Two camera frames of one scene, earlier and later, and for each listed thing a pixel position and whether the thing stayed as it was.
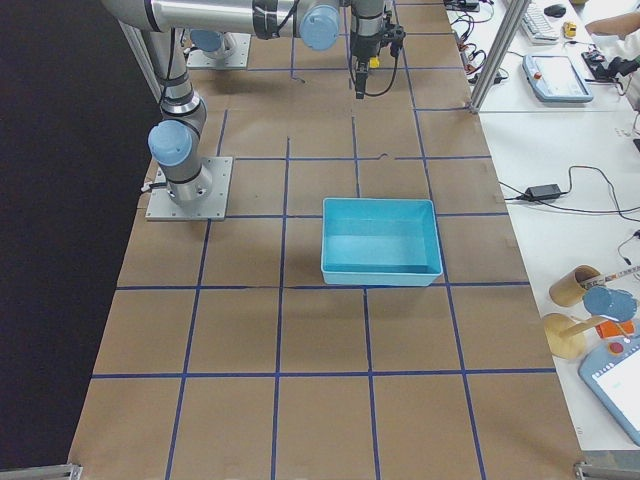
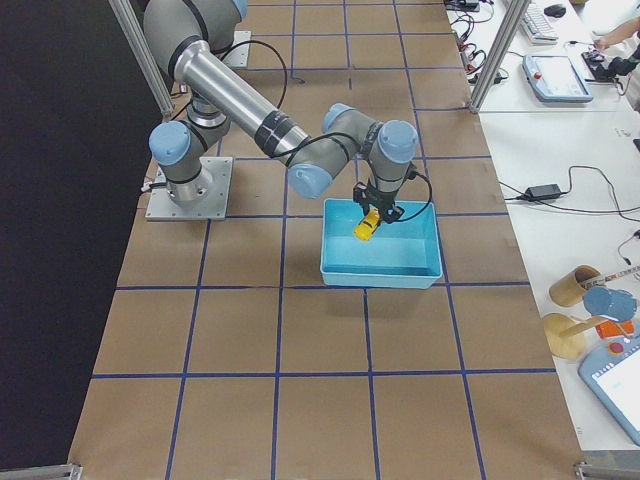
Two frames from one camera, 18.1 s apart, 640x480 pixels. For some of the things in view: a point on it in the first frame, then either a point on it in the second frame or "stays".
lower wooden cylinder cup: [567, 345] stays
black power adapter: [549, 191] stays
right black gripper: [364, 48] -> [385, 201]
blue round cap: [615, 304] stays
